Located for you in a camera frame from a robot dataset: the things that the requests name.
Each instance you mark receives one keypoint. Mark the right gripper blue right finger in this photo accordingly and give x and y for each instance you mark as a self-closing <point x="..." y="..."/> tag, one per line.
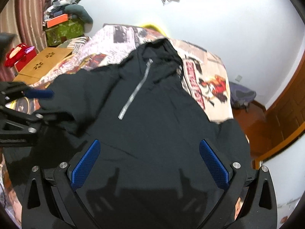
<point x="218" y="170"/>

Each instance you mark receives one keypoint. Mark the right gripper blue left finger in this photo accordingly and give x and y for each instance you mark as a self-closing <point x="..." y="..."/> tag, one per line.
<point x="83" y="163"/>

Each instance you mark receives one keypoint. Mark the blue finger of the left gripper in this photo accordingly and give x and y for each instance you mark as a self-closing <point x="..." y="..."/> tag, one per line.
<point x="39" y="94"/>

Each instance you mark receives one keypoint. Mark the black zip hoodie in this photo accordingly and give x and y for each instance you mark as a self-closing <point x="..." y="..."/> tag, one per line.
<point x="149" y="173"/>

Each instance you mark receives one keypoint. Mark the pile of clutter clothes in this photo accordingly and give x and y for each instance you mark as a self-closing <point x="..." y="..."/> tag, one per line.
<point x="56" y="6"/>

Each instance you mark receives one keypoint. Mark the red gift box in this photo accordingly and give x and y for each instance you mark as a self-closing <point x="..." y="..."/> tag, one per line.
<point x="28" y="55"/>

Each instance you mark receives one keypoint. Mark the red plush toy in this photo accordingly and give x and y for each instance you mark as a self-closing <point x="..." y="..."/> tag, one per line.
<point x="15" y="54"/>

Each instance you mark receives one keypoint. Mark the orange shoe box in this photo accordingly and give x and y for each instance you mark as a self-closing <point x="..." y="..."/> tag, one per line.
<point x="57" y="20"/>

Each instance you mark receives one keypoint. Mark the striped red curtain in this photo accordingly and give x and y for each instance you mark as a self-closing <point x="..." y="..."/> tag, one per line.
<point x="21" y="22"/>

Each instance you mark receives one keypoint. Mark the wooden door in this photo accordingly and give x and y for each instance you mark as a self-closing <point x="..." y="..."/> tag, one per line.
<point x="285" y="118"/>

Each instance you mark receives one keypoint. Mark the newspaper print bed quilt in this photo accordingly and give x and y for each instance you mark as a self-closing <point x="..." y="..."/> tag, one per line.
<point x="202" y="74"/>

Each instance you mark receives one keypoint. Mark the dark green pillow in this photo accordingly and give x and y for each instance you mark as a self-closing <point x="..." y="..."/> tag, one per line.
<point x="80" y="12"/>

